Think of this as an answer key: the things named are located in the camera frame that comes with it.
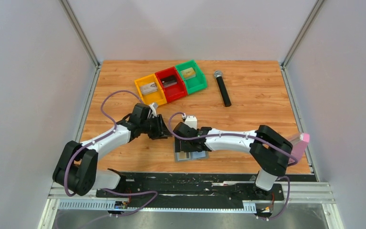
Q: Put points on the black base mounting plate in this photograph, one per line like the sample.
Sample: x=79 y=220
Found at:
x=192 y=191

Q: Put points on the left aluminium frame post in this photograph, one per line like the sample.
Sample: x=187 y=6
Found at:
x=87 y=46

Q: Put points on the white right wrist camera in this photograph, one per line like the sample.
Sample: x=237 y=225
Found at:
x=191 y=121

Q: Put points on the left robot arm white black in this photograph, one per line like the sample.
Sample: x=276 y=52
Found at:
x=77 y=169

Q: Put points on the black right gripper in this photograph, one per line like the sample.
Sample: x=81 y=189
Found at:
x=180 y=147

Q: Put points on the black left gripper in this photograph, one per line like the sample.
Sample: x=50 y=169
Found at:
x=161 y=131

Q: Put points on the black card in red bin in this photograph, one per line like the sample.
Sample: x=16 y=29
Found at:
x=169 y=81

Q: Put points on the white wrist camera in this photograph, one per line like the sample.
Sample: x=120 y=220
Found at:
x=191 y=121
x=153 y=107

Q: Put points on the black handheld microphone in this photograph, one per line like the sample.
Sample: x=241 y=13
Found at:
x=218 y=75

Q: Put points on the green plastic bin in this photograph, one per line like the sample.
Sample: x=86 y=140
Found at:
x=194 y=83

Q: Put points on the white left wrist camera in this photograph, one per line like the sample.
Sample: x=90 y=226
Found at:
x=153 y=107

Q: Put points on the pink card stand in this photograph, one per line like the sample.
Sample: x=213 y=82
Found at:
x=300 y=142

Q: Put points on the aluminium frame post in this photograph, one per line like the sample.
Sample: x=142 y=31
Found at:
x=87 y=46
x=289 y=56

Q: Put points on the silver card in yellow bin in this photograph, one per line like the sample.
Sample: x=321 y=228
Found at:
x=148 y=88

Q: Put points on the grey card holder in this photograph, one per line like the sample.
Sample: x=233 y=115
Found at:
x=195 y=156

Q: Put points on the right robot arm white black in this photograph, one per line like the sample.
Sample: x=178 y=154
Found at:
x=270 y=150

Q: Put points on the red plastic bin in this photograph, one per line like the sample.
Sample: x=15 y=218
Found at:
x=174 y=92

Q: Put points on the gold card in green bin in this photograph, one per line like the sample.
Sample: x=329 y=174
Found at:
x=188 y=73

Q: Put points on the right aluminium frame post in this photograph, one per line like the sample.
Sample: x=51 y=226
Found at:
x=289 y=56

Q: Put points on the yellow plastic bin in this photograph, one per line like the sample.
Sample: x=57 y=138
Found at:
x=158 y=96

